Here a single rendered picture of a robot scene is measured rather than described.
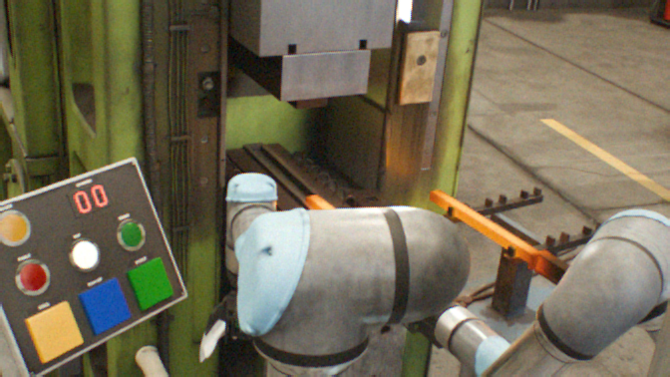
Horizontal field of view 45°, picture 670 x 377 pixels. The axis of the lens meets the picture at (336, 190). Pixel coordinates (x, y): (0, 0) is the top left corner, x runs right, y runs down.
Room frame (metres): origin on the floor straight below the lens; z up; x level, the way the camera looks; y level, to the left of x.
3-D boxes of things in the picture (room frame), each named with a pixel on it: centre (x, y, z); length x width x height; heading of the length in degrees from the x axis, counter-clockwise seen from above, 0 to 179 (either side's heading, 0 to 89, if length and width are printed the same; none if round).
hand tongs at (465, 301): (1.89, -0.50, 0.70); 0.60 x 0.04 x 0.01; 132
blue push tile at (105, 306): (1.16, 0.38, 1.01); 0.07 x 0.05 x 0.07; 145
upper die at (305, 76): (1.77, 0.15, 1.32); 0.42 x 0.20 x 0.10; 30
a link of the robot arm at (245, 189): (1.11, 0.13, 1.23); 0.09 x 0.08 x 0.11; 15
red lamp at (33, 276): (1.10, 0.47, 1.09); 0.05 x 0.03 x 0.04; 120
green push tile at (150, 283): (1.24, 0.32, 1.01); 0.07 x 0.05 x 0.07; 145
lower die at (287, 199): (1.77, 0.15, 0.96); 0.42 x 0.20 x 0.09; 30
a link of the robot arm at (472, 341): (1.10, -0.27, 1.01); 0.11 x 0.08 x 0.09; 30
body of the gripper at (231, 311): (1.11, 0.13, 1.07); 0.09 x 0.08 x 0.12; 7
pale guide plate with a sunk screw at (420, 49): (1.86, -0.17, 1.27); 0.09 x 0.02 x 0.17; 120
